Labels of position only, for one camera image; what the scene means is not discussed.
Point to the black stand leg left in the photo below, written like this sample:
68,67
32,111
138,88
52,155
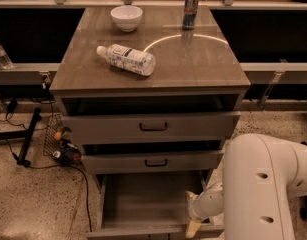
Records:
26,136

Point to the grey drawer cabinet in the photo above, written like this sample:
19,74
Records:
196,72

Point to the clear bottle at left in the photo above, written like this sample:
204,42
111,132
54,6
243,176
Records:
5,61

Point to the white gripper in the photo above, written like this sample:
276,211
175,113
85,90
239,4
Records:
197,205

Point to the clear plastic water bottle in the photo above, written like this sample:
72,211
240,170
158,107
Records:
128,59

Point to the blue silver drink can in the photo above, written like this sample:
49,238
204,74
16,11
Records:
190,12

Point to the grey drawer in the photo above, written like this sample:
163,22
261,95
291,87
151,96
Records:
152,162
120,129
149,206

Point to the white ceramic bowl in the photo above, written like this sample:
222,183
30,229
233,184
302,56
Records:
126,17

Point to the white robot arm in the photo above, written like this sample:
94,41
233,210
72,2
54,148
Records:
260,174

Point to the wire basket with fruit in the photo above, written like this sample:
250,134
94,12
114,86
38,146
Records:
58,145

